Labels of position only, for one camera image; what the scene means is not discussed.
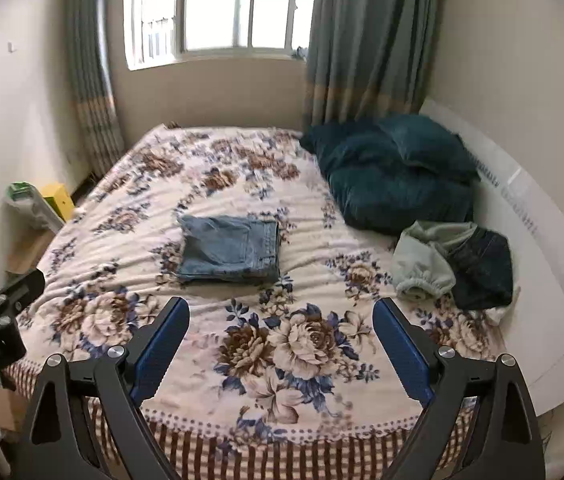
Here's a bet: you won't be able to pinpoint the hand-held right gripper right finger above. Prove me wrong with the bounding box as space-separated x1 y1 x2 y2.
372 297 548 480

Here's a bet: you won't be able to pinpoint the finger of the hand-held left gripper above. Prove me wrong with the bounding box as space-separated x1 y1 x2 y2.
0 269 46 333

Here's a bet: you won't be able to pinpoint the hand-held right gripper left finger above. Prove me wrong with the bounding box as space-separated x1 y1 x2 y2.
12 296 191 480

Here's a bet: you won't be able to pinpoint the light green pants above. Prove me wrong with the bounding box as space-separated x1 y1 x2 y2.
392 220 479 304

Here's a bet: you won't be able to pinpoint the dark blue denim pants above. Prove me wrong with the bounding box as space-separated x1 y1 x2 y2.
444 227 521 312

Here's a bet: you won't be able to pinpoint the wooden nightstand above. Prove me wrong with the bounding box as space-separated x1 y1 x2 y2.
4 226 59 277

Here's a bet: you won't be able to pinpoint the brown cardboard box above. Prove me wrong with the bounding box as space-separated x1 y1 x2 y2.
0 386 29 434

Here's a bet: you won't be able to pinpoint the green and white package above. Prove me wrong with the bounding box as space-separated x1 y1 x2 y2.
4 181 66 234

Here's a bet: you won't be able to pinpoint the yellow box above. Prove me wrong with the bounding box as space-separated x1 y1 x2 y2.
41 182 75 223

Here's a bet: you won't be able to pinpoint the folded light blue jeans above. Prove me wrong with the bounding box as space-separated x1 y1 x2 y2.
176 215 282 285

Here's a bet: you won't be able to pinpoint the white headboard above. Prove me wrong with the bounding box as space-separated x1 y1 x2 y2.
418 97 564 417

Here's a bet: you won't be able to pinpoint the large dark teal pillow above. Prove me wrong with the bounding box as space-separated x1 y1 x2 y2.
300 121 476 237

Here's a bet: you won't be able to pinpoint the floral blanket bed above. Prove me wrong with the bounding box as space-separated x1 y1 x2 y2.
2 125 519 480

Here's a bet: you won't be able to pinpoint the small dark teal pillow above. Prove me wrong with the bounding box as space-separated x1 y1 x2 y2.
378 113 481 184

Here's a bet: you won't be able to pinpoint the grey-green striped curtain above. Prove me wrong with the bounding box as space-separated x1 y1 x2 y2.
65 0 126 179
301 0 444 132

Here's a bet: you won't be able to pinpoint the white framed window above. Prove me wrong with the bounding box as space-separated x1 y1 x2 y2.
123 0 321 72

